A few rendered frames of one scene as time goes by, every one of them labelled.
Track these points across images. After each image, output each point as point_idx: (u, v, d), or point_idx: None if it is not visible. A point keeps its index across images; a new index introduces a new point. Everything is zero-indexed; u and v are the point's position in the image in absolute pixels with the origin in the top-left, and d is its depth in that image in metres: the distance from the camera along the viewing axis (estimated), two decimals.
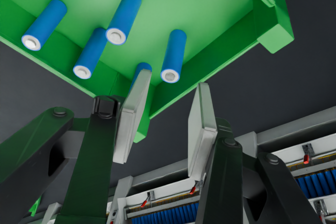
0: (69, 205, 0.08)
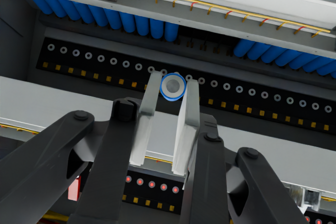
0: (83, 205, 0.08)
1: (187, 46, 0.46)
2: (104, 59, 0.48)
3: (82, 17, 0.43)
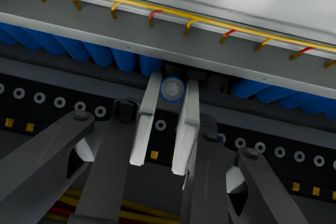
0: (83, 205, 0.08)
1: None
2: (24, 94, 0.30)
3: None
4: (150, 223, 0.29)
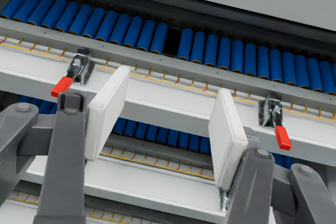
0: (44, 205, 0.08)
1: (209, 28, 0.49)
2: None
3: (305, 62, 0.47)
4: None
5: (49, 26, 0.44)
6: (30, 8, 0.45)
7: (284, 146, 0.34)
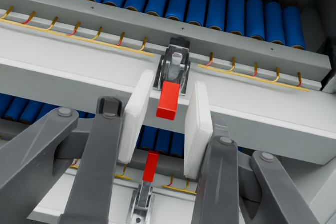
0: (72, 205, 0.08)
1: None
2: None
3: (242, 2, 0.32)
4: None
5: None
6: None
7: (163, 113, 0.19)
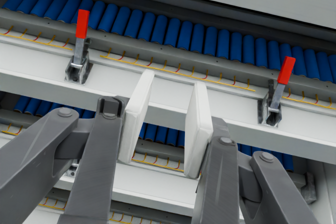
0: (72, 205, 0.08)
1: (208, 27, 0.49)
2: None
3: (302, 53, 0.48)
4: None
5: (51, 19, 0.45)
6: (32, 1, 0.46)
7: (289, 56, 0.38)
